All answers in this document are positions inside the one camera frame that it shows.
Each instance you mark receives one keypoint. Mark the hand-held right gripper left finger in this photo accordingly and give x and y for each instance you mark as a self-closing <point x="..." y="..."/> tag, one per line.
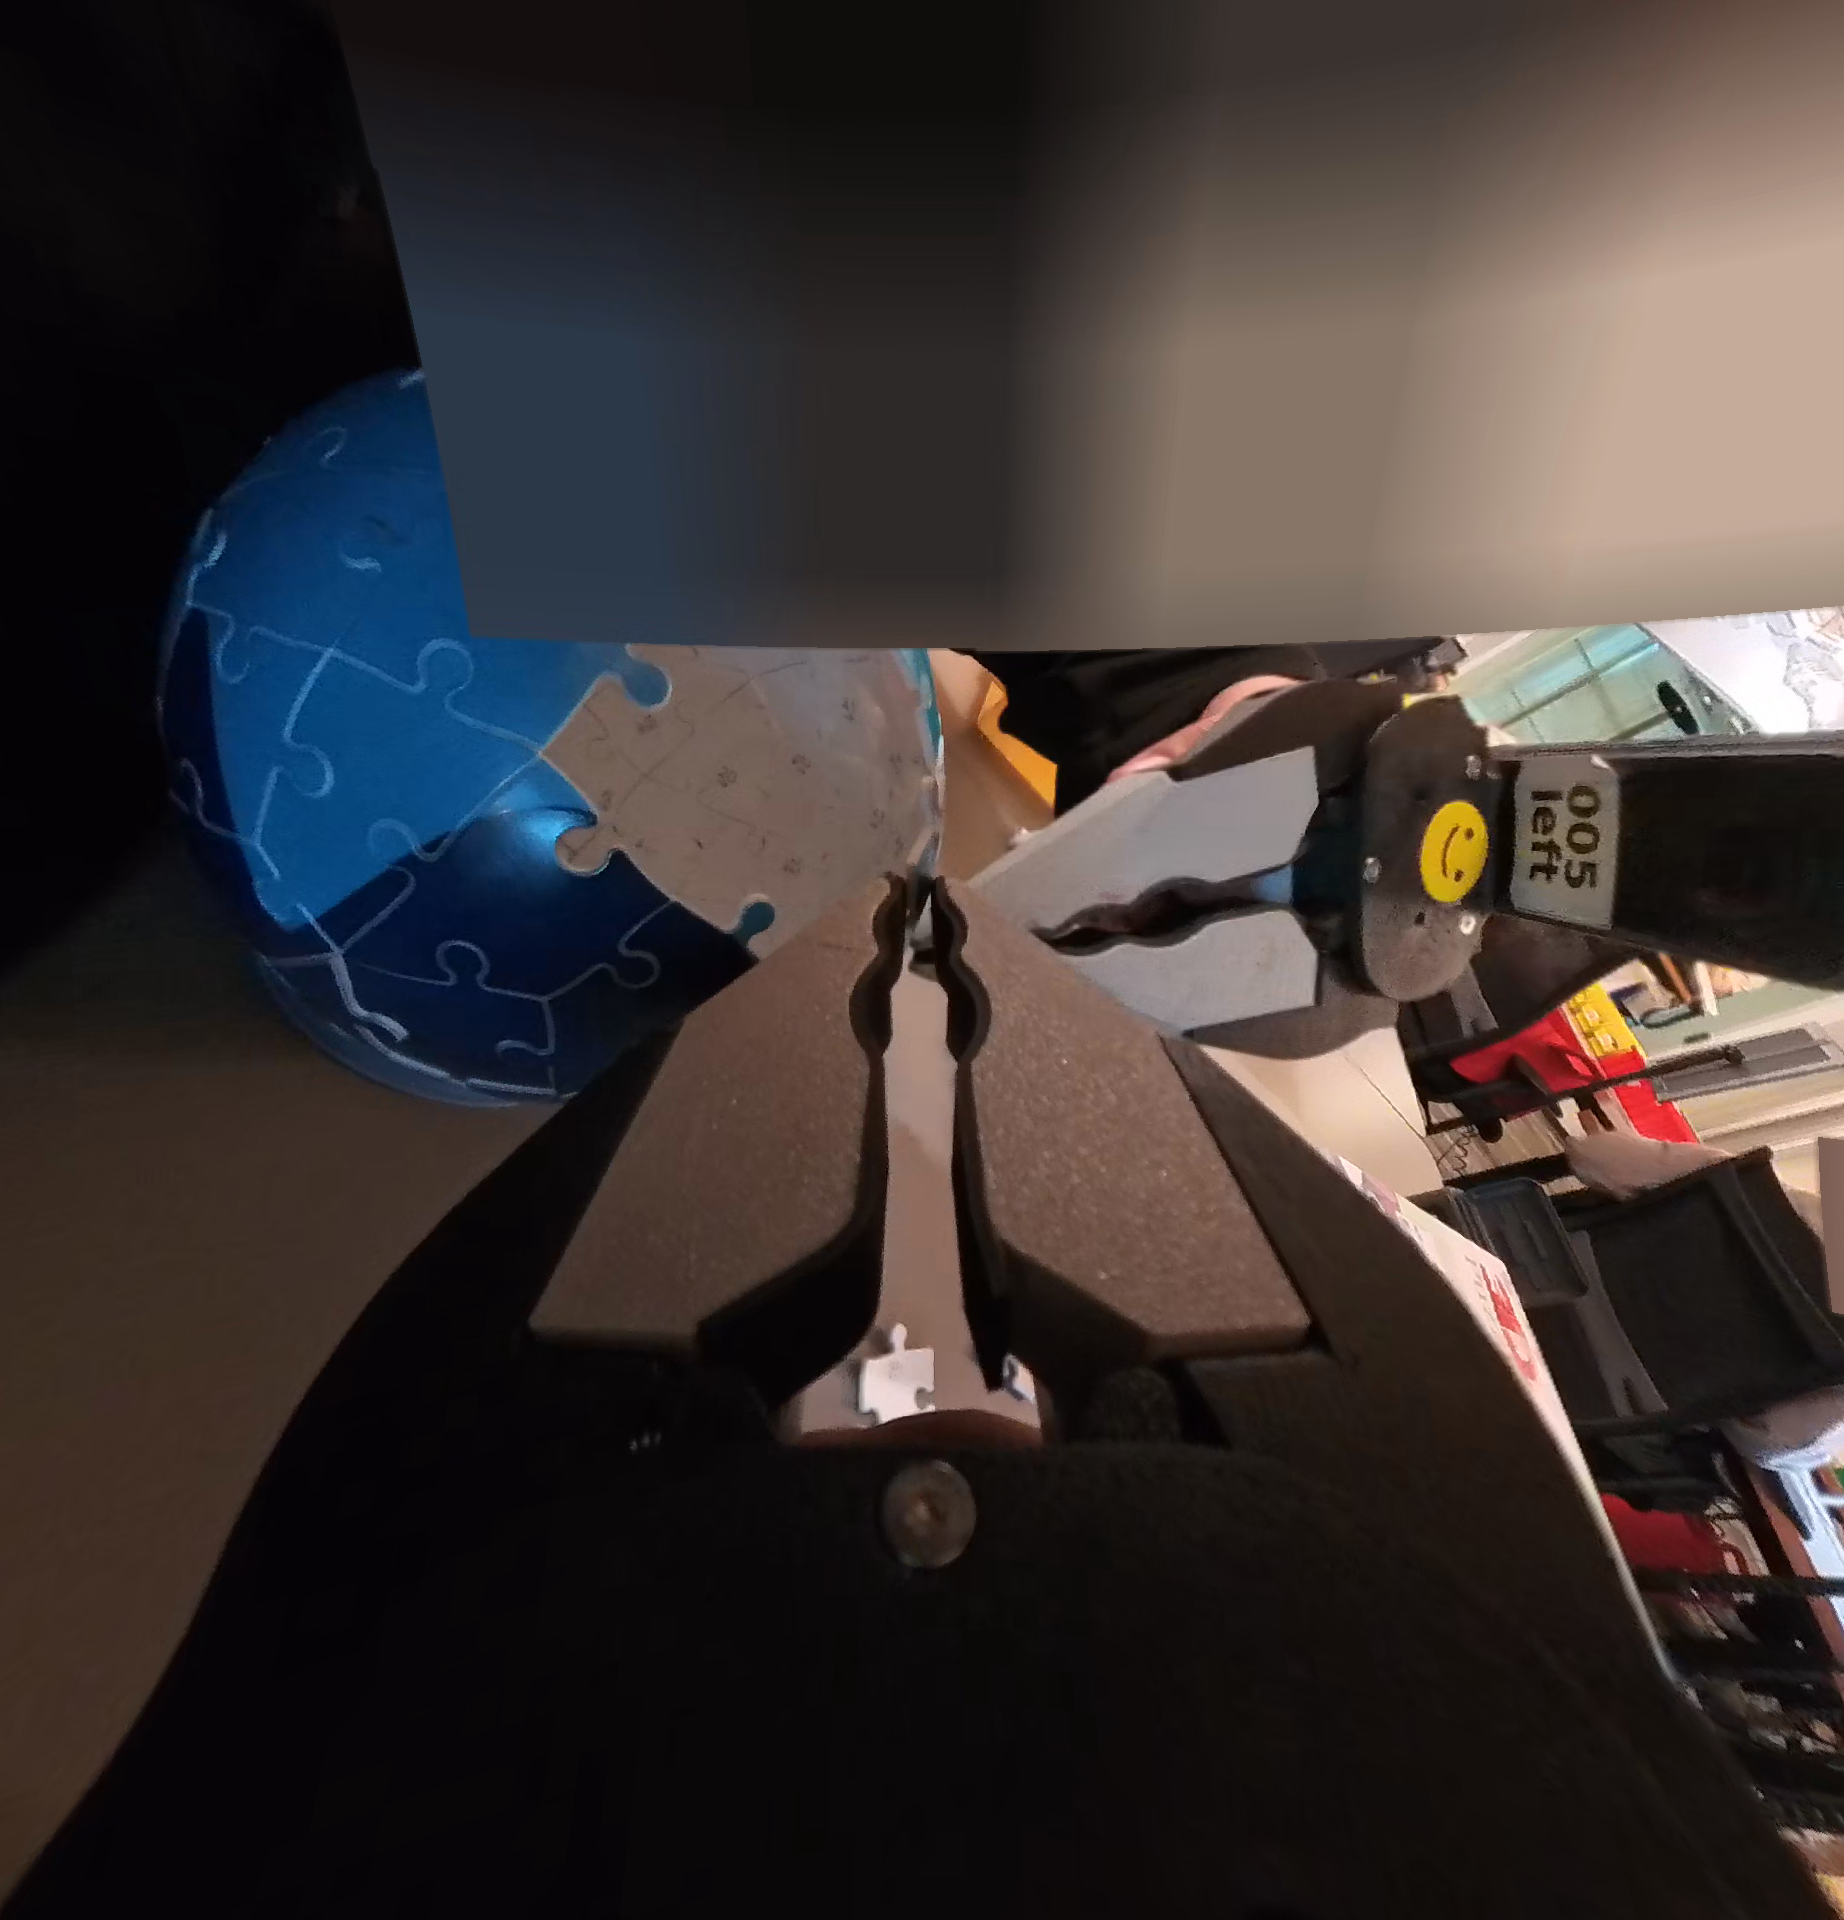
<point x="741" y="1170"/>

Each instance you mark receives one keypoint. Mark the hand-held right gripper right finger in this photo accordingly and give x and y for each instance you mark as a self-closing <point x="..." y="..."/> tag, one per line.
<point x="1115" y="1170"/>

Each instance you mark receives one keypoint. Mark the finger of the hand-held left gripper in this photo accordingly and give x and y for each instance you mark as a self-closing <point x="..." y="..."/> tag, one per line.
<point x="1236" y="966"/>
<point x="1175" y="832"/>

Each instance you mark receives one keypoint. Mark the white curved puzzle piece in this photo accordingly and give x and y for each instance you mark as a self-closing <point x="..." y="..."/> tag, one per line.
<point x="891" y="1380"/>

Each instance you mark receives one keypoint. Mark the blue puzzle ball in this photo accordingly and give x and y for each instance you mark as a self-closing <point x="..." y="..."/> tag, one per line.
<point x="381" y="720"/>

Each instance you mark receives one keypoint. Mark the white box with red print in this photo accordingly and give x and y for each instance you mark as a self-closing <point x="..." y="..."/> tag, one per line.
<point x="1475" y="1290"/>

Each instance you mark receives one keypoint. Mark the person's black sweater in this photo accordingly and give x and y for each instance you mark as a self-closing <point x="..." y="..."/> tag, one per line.
<point x="111" y="451"/>

